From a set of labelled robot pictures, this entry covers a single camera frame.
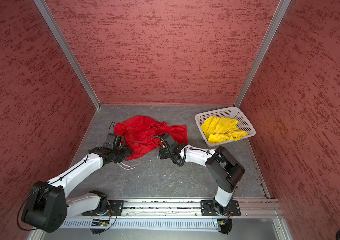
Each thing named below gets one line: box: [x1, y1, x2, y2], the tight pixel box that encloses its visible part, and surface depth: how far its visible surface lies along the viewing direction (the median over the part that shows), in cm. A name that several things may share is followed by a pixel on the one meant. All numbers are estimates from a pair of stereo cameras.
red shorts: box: [114, 116, 188, 161], surface depth 100 cm
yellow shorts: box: [200, 116, 249, 144], surface depth 100 cm
